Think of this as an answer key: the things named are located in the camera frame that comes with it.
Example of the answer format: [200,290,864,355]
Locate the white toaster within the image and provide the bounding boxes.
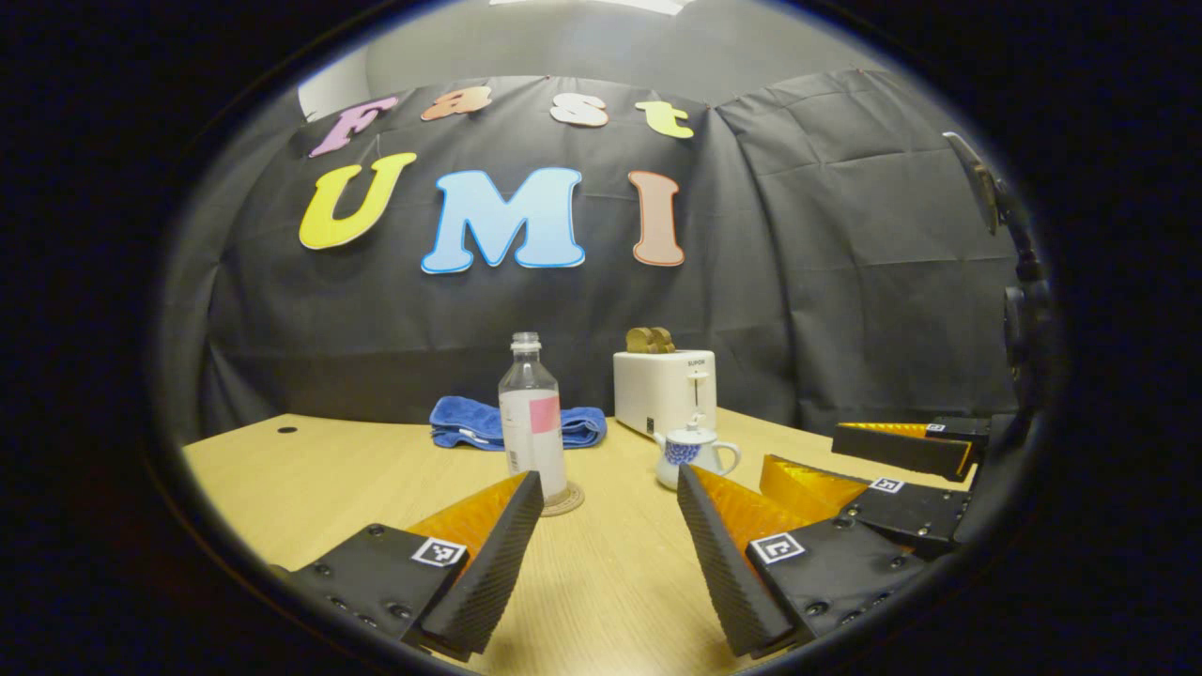
[613,349,717,439]

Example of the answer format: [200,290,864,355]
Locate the blue folded towel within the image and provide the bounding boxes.
[429,395,609,452]

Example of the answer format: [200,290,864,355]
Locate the ceiling light panel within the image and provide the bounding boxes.
[488,0,691,17]

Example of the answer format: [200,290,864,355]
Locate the clear plastic water bottle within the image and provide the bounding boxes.
[498,331,570,508]

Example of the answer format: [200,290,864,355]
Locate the round wooden coaster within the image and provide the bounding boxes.
[540,481,586,517]

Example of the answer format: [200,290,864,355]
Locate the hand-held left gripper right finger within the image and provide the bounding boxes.
[676,462,931,658]

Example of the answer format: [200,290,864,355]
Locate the white blue-flower teacup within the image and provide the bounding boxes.
[654,434,743,491]

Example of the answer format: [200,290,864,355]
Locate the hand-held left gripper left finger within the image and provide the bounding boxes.
[272,469,546,663]

